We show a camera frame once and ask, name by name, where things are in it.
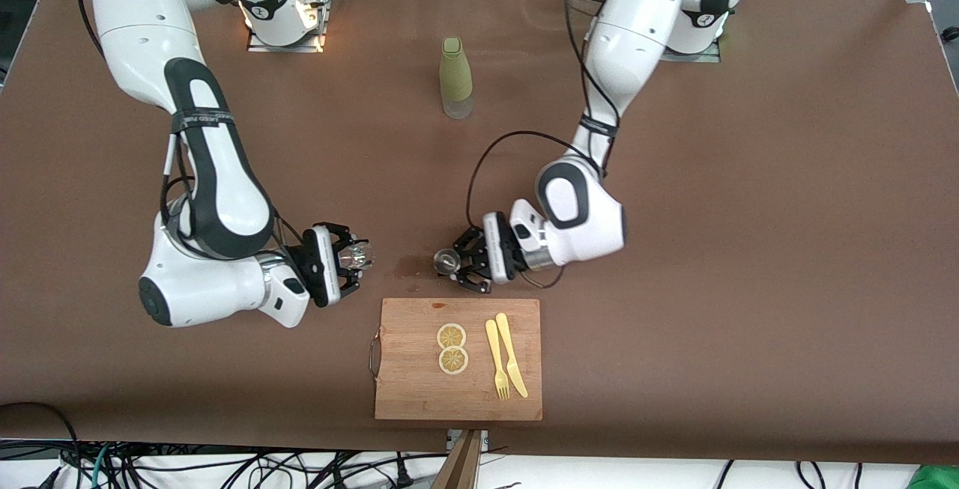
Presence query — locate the wooden cutting board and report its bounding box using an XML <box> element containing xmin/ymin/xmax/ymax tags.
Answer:
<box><xmin>369</xmin><ymin>298</ymin><xmax>543</xmax><ymax>422</ymax></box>

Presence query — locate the brown liquid spill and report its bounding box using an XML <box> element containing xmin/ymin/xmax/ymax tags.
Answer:
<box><xmin>386</xmin><ymin>249</ymin><xmax>435</xmax><ymax>282</ymax></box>

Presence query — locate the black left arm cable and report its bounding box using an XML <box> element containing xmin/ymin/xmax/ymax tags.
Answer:
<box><xmin>466</xmin><ymin>0</ymin><xmax>623</xmax><ymax>291</ymax></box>

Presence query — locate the wooden stand post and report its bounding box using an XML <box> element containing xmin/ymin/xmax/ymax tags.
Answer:
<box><xmin>433</xmin><ymin>429</ymin><xmax>489</xmax><ymax>489</ymax></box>

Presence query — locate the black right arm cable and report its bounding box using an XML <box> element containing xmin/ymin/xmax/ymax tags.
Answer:
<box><xmin>75</xmin><ymin>0</ymin><xmax>197</xmax><ymax>250</ymax></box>

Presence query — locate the thick black floor cable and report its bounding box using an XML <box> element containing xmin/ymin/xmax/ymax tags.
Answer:
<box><xmin>0</xmin><ymin>401</ymin><xmax>79</xmax><ymax>489</ymax></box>

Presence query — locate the yellow plastic knife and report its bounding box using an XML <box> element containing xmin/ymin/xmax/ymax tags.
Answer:
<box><xmin>495</xmin><ymin>312</ymin><xmax>529</xmax><ymax>398</ymax></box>

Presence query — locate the yellow plastic fork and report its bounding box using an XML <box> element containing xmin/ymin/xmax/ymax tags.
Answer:
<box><xmin>485</xmin><ymin>319</ymin><xmax>511</xmax><ymax>401</ymax></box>

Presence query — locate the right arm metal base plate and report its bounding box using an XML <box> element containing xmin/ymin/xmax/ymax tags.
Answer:
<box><xmin>247</xmin><ymin>0</ymin><xmax>327</xmax><ymax>53</ymax></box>

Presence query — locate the green sleeved glass bottle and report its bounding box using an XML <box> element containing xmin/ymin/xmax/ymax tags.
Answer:
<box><xmin>440</xmin><ymin>37</ymin><xmax>474</xmax><ymax>120</ymax></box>

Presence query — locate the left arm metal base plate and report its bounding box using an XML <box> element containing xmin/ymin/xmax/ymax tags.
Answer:
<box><xmin>659</xmin><ymin>13</ymin><xmax>721</xmax><ymax>63</ymax></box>

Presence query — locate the small clear glass cup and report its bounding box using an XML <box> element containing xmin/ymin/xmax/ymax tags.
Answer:
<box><xmin>339</xmin><ymin>242</ymin><xmax>375</xmax><ymax>273</ymax></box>

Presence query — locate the green plastic object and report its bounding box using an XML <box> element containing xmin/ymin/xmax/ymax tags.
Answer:
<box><xmin>907</xmin><ymin>465</ymin><xmax>959</xmax><ymax>489</ymax></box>

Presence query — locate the brown table cloth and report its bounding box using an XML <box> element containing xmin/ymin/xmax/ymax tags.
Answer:
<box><xmin>0</xmin><ymin>0</ymin><xmax>959</xmax><ymax>467</ymax></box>

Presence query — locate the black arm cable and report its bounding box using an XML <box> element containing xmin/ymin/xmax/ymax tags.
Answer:
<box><xmin>75</xmin><ymin>0</ymin><xmax>197</xmax><ymax>250</ymax></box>
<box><xmin>466</xmin><ymin>0</ymin><xmax>623</xmax><ymax>291</ymax></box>

